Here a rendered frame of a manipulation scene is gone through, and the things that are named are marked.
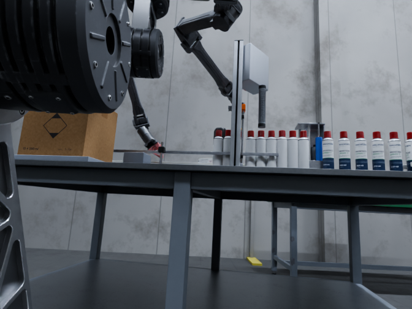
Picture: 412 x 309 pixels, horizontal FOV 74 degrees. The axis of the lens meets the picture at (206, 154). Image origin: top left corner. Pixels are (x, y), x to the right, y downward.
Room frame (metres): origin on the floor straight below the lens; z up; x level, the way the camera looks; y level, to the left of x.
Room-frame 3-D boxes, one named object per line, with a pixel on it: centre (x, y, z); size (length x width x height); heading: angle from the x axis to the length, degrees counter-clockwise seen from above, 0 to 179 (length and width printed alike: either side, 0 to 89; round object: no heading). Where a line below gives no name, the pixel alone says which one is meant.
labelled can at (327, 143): (1.31, -0.60, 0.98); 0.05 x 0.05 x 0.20
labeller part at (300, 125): (1.42, -0.55, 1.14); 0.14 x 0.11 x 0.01; 81
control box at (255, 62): (1.29, -0.21, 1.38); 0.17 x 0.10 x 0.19; 136
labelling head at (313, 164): (1.41, -0.55, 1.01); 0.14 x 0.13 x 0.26; 81
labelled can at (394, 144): (1.26, -0.89, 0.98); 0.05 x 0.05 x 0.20
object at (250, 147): (1.38, -0.23, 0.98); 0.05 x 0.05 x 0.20
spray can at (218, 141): (1.40, -0.06, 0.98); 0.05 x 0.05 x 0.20
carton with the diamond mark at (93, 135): (1.22, 0.62, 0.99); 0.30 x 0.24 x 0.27; 81
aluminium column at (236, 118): (1.24, -0.13, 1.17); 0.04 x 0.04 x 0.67; 81
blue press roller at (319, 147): (1.36, -0.58, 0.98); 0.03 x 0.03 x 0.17
